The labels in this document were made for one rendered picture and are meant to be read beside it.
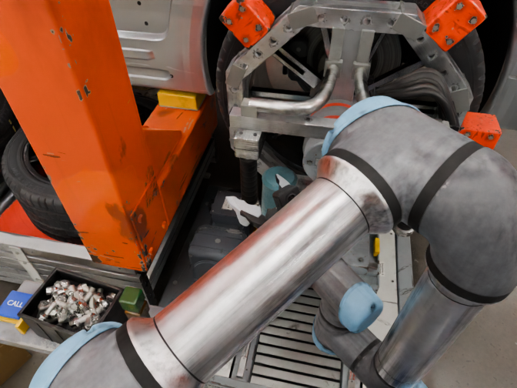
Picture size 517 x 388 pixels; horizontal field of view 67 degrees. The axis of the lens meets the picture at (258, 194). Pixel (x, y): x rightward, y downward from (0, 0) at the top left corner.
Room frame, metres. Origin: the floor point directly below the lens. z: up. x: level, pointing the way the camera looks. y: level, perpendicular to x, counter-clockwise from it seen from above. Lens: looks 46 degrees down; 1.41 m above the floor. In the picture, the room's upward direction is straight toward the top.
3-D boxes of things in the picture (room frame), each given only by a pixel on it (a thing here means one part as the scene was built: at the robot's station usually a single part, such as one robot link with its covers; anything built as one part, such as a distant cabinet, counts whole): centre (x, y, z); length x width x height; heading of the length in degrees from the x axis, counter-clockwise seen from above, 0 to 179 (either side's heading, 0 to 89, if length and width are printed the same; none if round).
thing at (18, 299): (0.50, 0.64, 0.47); 0.07 x 0.07 x 0.02; 78
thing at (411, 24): (0.80, -0.19, 0.85); 0.54 x 0.07 x 0.54; 78
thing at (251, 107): (0.70, -0.07, 1.03); 0.19 x 0.18 x 0.11; 168
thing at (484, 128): (0.74, -0.50, 0.85); 0.09 x 0.08 x 0.07; 78
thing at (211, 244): (0.90, 0.10, 0.26); 0.42 x 0.18 x 0.35; 168
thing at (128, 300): (0.43, 0.27, 0.64); 0.04 x 0.04 x 0.04; 78
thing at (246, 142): (0.64, 0.01, 0.93); 0.09 x 0.05 x 0.05; 168
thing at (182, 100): (1.16, 0.25, 0.71); 0.14 x 0.14 x 0.05; 78
